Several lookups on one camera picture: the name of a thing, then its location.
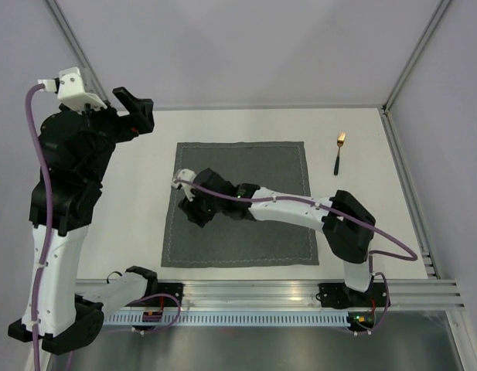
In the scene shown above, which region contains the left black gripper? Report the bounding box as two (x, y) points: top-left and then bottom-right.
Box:
(70, 86), (155, 182)

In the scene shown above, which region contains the grey cloth napkin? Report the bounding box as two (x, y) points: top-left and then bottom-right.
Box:
(162, 141), (319, 268)

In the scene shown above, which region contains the gold fork black handle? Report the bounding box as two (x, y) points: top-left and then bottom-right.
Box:
(333, 132), (346, 176)

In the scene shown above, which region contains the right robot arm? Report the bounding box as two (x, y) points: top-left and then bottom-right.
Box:
(172, 168), (376, 309)

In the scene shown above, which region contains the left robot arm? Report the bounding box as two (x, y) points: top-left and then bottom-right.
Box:
(8, 87), (159, 355)

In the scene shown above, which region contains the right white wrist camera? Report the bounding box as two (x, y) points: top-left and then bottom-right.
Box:
(171, 168), (196, 202)

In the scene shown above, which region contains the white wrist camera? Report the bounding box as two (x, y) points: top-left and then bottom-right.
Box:
(171, 168), (196, 202)
(37, 66), (107, 114)

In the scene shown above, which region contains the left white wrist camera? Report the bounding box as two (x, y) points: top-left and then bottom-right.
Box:
(37, 66), (107, 114)

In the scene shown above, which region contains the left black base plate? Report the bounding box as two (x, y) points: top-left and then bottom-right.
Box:
(143, 282), (185, 308)

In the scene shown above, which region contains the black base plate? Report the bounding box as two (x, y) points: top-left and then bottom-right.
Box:
(143, 282), (185, 308)
(315, 282), (389, 310)

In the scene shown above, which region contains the aluminium front rail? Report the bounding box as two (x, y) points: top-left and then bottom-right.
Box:
(74, 278), (465, 310)

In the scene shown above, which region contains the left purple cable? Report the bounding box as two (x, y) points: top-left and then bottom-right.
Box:
(25, 85), (54, 371)

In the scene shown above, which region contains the white slotted cable duct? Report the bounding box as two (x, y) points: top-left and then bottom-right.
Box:
(104, 310), (349, 327)

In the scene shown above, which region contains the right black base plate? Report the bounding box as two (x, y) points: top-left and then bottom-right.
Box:
(315, 282), (389, 310)

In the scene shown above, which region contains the aluminium cage frame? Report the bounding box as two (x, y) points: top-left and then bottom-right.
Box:
(59, 1), (453, 280)

